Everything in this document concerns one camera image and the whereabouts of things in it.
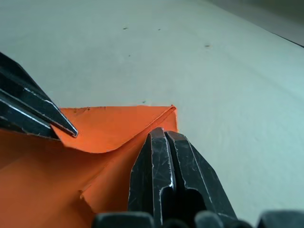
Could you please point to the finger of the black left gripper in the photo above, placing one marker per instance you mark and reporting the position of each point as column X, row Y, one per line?
column 21, row 121
column 31, row 95

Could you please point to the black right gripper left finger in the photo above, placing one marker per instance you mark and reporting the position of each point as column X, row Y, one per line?
column 149, row 171

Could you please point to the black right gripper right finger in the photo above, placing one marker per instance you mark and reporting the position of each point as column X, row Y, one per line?
column 197, row 171

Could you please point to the orange paper sheet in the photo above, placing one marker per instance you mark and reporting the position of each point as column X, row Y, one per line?
column 47, row 175

